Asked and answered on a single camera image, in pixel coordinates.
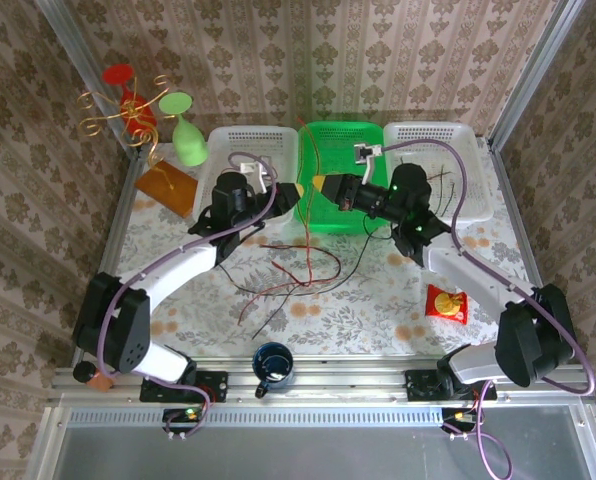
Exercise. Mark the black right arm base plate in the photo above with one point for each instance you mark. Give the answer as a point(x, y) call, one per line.
point(418, 387)

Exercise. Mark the brown bottle black cap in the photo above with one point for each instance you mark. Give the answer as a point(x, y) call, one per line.
point(85, 372)

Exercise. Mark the green plastic basket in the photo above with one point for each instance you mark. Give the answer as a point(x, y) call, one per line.
point(338, 220)

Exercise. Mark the aluminium frame post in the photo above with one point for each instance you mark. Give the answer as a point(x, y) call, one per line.
point(69, 37)
point(548, 50)

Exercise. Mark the green wine glass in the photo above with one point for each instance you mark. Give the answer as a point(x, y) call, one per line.
point(188, 145)

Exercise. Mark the red wine glass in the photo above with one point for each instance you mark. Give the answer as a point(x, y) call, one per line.
point(118, 75)

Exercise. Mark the dark blue mug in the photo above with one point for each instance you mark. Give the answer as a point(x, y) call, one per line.
point(273, 362)

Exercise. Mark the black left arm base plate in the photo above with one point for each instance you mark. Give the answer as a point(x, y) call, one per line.
point(215, 385)

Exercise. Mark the grey metal panel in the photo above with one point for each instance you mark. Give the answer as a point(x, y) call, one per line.
point(303, 455)

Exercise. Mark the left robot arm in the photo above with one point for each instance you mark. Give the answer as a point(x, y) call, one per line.
point(178, 265)

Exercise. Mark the aluminium side rail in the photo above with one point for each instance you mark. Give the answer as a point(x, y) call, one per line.
point(528, 245)
point(115, 235)

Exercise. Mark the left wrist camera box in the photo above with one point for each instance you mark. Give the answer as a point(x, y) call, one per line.
point(250, 166)

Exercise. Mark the aluminium frame rail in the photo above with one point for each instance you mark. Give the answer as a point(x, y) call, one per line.
point(338, 380)

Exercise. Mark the red snack packet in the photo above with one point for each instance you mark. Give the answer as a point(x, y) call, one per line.
point(445, 305)

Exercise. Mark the white plastic basket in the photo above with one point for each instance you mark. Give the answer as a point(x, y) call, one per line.
point(258, 131)
point(478, 190)

